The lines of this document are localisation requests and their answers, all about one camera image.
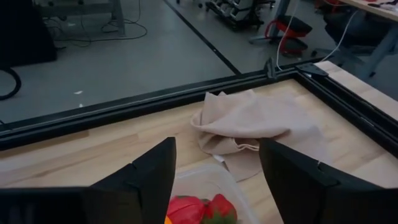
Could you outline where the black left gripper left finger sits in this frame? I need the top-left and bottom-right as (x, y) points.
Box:
(90, 136), (177, 224)

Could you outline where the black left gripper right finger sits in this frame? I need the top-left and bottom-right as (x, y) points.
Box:
(259, 138), (382, 224)

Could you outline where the red toy dragon fruit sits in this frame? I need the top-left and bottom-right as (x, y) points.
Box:
(166, 195), (208, 224)

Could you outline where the clear plastic tupperware container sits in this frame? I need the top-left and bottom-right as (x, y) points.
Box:
(169, 164), (261, 224)

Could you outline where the beige cloth bag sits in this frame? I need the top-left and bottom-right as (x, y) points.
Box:
(190, 89), (333, 183)

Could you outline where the black clamp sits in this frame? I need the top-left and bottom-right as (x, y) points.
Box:
(263, 57), (278, 80)

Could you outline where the red and black stool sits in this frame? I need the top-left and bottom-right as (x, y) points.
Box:
(248, 14), (313, 58)

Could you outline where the wooden desk with grey legs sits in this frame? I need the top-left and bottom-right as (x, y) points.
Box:
(338, 0), (398, 78)

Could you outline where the dark office chair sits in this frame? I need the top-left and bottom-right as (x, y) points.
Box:
(312, 9), (389, 68)

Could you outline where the black equipment rack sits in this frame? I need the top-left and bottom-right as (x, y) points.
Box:
(205, 0), (276, 32)

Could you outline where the black box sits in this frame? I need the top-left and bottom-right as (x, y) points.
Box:
(0, 0), (58, 68)

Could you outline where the black corner bracket plate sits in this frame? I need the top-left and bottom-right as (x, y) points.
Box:
(294, 62), (330, 78)

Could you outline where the white cable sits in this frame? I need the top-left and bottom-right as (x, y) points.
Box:
(320, 9), (360, 63)
(275, 0), (299, 72)

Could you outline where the black floor cable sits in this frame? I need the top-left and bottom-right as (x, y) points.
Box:
(43, 0), (149, 47)

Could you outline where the black hose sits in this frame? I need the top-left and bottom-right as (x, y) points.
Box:
(0, 67), (22, 102)

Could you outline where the grey desk frame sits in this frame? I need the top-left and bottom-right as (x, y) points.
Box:
(34, 0), (127, 37)

